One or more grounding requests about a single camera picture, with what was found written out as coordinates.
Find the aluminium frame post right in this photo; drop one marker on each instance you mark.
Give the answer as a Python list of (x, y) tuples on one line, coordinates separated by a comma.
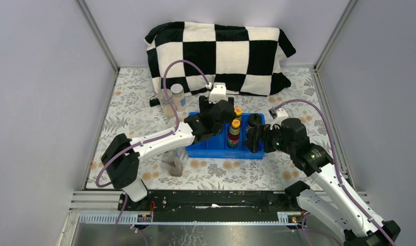
[(338, 28)]

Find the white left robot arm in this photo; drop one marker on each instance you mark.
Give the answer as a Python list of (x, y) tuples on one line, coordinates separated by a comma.
[(123, 156)]

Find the blue plastic divided bin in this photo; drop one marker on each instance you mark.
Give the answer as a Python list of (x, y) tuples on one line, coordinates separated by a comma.
[(216, 147)]

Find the black and white checkered blanket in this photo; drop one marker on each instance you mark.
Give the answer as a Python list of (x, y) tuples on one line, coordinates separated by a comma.
[(246, 59)]

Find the floral patterned tablecloth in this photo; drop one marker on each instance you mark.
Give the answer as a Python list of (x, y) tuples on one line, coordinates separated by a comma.
[(129, 112)]

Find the aluminium frame post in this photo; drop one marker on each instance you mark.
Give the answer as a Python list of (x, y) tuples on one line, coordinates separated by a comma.
[(338, 28), (91, 22)]

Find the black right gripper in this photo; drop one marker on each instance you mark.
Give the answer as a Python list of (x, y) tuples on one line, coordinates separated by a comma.
[(262, 130)]

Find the clear jar with steel lid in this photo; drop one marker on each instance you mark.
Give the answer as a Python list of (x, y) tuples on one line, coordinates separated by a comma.
[(165, 104)]

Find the aluminium frame post left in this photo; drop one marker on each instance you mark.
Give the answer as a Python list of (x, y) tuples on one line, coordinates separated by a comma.
[(91, 22)]

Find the sauce bottle yellow cap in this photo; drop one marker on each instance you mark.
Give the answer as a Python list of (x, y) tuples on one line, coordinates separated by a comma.
[(238, 113), (234, 133)]

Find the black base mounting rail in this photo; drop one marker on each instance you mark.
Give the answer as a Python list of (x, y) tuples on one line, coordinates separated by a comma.
[(202, 206)]

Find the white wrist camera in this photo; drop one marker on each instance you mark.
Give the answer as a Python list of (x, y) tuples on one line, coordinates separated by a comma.
[(278, 115), (217, 92)]

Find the seed shaker black cap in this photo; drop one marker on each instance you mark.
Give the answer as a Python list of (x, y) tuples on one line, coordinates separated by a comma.
[(252, 144), (254, 120)]

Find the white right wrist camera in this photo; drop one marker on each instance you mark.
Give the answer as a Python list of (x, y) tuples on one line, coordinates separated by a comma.
[(278, 115)]

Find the glass oil bottle gold stopper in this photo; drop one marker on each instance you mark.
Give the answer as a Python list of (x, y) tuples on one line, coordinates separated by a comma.
[(172, 163)]

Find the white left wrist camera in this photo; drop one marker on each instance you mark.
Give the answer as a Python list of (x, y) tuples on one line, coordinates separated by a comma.
[(217, 92)]

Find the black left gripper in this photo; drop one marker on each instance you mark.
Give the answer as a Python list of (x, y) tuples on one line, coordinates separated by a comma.
[(203, 105)]

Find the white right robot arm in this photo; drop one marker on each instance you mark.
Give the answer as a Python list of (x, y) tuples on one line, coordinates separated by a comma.
[(354, 222)]

